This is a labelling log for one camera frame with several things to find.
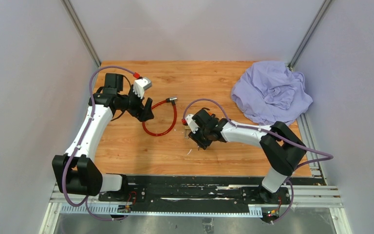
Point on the lavender crumpled cloth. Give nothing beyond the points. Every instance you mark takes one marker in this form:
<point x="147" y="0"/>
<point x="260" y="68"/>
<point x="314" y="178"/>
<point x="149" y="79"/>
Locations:
<point x="268" y="91"/>

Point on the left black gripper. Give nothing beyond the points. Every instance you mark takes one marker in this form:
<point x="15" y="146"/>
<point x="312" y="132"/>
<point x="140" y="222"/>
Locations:
<point x="142" y="113"/>

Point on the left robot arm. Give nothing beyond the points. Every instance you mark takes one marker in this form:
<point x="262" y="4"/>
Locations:
<point x="75" y="170"/>

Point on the red cable lock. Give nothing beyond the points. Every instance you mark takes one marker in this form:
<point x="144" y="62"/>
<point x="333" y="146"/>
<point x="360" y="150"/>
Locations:
<point x="167" y="118"/>

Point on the brass padlock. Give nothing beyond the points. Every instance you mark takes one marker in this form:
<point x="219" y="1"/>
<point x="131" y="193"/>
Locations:
<point x="186" y="132"/>

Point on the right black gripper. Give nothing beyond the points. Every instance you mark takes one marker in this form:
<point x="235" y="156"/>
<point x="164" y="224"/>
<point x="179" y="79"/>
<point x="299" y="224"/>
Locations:
<point x="195" y="137"/>

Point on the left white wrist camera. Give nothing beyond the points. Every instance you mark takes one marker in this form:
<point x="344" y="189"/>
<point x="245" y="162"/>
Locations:
<point x="140" y="86"/>

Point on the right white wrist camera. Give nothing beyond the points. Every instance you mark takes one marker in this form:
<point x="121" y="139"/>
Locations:
<point x="189" y="121"/>

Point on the aluminium frame rail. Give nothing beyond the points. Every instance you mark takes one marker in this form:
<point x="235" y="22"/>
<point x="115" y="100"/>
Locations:
<point x="304" y="196"/>

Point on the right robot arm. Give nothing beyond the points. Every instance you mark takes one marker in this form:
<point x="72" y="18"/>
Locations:
<point x="282" y="148"/>

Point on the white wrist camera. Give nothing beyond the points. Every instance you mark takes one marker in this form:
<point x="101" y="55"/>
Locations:
<point x="140" y="86"/>
<point x="189" y="121"/>

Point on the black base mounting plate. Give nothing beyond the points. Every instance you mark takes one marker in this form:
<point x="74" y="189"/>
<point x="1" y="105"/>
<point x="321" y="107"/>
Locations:
<point x="198" y="194"/>

